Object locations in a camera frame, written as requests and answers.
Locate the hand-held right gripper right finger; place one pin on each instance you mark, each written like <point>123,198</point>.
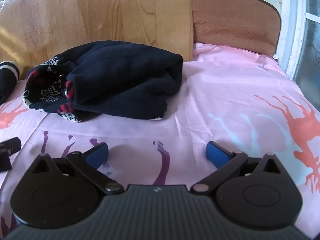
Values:
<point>217,155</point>

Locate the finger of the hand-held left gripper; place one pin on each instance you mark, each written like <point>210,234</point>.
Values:
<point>11,145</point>
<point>4,163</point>

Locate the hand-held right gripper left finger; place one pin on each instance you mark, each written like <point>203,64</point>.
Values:
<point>96,155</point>

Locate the navy reindeer pattern socks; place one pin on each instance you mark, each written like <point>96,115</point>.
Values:
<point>120,80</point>

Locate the pink printed bedsheet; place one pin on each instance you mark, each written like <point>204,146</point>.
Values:
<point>225,92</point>

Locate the navy garment with white stripes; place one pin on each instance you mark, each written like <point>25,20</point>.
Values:
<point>6,80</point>

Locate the brown mesh cushion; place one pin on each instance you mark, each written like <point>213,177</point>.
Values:
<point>235,20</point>

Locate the light wooden post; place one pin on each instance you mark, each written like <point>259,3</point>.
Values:
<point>172,17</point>

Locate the white window frame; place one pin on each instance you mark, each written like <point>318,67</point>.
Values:
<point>295,30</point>

